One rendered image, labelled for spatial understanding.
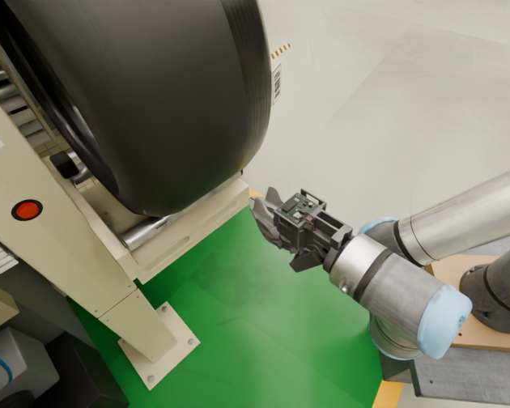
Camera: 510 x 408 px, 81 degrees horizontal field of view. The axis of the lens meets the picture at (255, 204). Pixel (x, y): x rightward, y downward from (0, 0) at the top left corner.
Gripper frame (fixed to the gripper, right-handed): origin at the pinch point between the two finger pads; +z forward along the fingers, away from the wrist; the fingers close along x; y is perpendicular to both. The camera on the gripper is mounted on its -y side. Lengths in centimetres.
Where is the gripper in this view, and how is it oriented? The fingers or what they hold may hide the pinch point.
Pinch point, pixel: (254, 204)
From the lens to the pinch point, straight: 58.9
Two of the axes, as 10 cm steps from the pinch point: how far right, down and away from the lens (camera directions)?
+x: -7.1, 5.5, -4.4
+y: -0.8, -6.9, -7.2
